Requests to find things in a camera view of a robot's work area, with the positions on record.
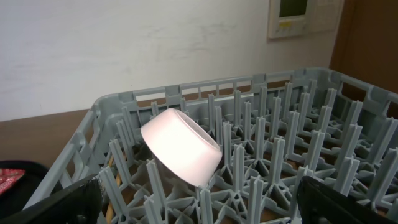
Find white wall control panel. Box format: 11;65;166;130
267;0;342;39

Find round black serving tray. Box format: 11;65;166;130
1;161;49;221

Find red snack wrapper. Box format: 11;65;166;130
0;168;25;194

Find wooden chopstick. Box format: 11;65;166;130
104;169;123;223
108;155;114;167

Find grey dishwasher rack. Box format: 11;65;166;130
24;68;397;223

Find pink bowl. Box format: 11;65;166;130
141;108;222;187

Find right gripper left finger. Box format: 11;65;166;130
1;174;104;224

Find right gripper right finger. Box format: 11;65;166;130
297;176;394;224

